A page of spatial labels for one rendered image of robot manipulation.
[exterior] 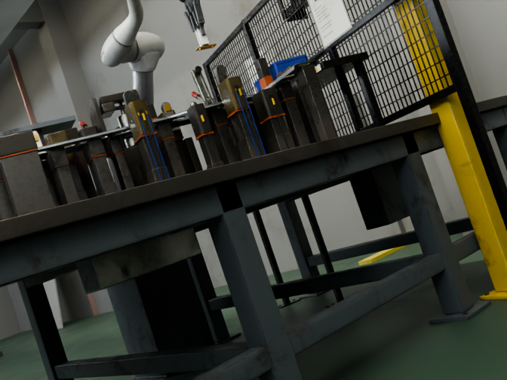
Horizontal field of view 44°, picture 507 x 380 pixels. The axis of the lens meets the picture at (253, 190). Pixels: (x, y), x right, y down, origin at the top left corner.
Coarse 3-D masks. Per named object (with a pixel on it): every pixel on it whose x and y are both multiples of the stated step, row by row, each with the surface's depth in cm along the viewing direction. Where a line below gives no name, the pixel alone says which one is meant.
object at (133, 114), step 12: (132, 108) 208; (144, 108) 209; (132, 120) 210; (144, 120) 208; (132, 132) 214; (144, 132) 208; (156, 132) 210; (144, 144) 208; (156, 144) 210; (144, 156) 212; (156, 156) 209; (156, 168) 208; (156, 180) 207
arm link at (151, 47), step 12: (144, 36) 292; (156, 36) 298; (144, 48) 290; (156, 48) 296; (144, 60) 293; (156, 60) 298; (132, 72) 301; (144, 72) 298; (144, 84) 300; (144, 96) 302
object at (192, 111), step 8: (200, 104) 219; (192, 112) 219; (200, 112) 219; (192, 120) 221; (200, 120) 218; (208, 120) 220; (192, 128) 223; (200, 128) 218; (208, 128) 219; (200, 136) 219; (208, 136) 218; (200, 144) 223; (208, 144) 219; (208, 152) 219; (216, 152) 220; (208, 160) 220; (216, 160) 218; (208, 168) 221
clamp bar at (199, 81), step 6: (198, 66) 259; (192, 72) 260; (198, 72) 259; (198, 78) 261; (198, 84) 259; (204, 84) 260; (198, 90) 260; (204, 90) 260; (204, 96) 259; (210, 96) 259
